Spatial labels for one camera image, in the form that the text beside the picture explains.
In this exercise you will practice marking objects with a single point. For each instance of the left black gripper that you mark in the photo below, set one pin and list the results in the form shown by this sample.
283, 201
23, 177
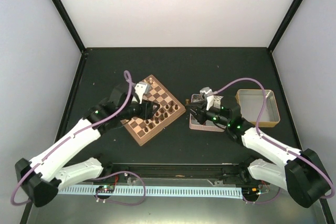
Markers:
147, 113

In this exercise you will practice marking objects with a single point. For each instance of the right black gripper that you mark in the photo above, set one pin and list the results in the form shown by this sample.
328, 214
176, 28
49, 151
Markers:
197, 105

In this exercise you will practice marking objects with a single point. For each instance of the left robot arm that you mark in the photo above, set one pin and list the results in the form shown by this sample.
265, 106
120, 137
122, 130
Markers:
42, 177

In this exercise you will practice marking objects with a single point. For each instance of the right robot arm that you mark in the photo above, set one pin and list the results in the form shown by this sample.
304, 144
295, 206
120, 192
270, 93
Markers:
300, 173

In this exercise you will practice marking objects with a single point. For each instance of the wooden chess board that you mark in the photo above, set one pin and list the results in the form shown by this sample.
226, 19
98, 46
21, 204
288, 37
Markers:
158, 93

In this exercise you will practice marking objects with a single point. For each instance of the pink metal tin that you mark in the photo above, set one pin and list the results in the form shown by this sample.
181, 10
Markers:
208, 125

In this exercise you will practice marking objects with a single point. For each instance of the gold metal tin lid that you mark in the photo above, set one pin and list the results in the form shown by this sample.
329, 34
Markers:
251, 101

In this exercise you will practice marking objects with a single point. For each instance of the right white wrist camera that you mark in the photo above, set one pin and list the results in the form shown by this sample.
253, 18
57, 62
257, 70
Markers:
208, 94

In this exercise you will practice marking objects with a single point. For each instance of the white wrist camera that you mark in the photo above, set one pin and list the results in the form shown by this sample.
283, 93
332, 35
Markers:
208, 94
140, 89

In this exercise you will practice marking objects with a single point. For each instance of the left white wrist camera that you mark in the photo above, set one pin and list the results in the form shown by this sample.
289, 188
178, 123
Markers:
140, 89

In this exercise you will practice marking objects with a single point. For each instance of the light blue cable duct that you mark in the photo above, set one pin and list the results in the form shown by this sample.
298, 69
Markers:
154, 191

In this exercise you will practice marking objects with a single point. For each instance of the black frame post left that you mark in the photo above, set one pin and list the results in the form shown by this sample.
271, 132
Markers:
69, 24

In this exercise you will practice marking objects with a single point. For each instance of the black frame post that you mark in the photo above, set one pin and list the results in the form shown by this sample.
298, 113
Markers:
294, 6
69, 24

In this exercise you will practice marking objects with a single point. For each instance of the black frame post right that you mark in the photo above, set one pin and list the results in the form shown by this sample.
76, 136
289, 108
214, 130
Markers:
294, 6

